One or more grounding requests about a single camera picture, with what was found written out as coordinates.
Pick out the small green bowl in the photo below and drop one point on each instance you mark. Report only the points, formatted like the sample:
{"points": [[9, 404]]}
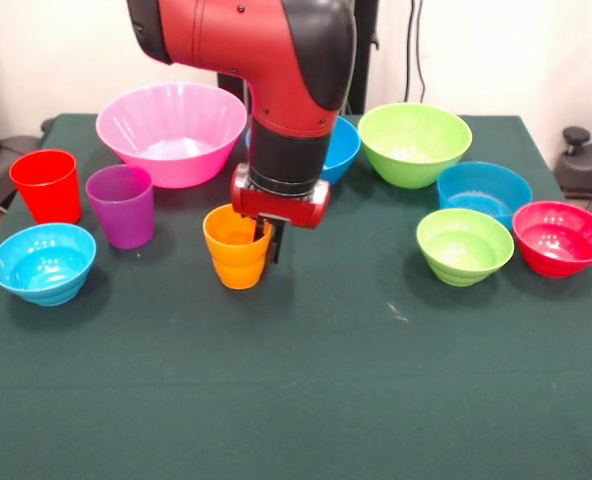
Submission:
{"points": [[463, 260]]}

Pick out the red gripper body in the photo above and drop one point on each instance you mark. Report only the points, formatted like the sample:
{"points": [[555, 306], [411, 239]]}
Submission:
{"points": [[276, 207]]}

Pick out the black equipment stand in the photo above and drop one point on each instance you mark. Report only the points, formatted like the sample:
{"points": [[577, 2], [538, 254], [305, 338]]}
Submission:
{"points": [[6, 165]]}

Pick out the black knobbed stand base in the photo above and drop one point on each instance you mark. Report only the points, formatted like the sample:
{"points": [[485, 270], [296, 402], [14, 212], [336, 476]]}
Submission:
{"points": [[583, 165]]}

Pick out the large blue bowl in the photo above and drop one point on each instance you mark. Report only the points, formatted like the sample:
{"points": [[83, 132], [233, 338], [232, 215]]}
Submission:
{"points": [[343, 150]]}

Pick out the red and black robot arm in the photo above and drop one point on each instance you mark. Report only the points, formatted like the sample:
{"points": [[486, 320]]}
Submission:
{"points": [[256, 50]]}

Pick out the red cup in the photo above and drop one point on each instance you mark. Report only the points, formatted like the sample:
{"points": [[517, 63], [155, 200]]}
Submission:
{"points": [[48, 200]]}

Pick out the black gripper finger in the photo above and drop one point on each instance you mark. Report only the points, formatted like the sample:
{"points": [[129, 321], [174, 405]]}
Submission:
{"points": [[277, 245], [262, 231]]}

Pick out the small cyan bowl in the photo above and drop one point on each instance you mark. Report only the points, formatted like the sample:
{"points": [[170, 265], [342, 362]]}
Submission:
{"points": [[41, 270]]}

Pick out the purple cup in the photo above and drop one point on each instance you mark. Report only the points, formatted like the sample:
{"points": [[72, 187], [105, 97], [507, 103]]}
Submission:
{"points": [[123, 220]]}

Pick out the dark green table cloth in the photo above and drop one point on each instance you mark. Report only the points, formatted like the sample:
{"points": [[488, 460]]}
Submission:
{"points": [[296, 375]]}

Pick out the orange cup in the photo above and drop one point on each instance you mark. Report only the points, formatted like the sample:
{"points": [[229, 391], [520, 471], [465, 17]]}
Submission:
{"points": [[236, 265]]}

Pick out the translucent blue bowl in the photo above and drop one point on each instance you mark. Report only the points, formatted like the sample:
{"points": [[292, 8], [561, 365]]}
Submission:
{"points": [[481, 185]]}

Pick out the small red bowl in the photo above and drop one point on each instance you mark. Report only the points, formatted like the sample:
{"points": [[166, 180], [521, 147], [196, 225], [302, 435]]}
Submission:
{"points": [[558, 250]]}

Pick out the large green bowl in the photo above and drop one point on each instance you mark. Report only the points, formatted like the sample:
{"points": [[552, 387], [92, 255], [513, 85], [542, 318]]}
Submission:
{"points": [[411, 170]]}

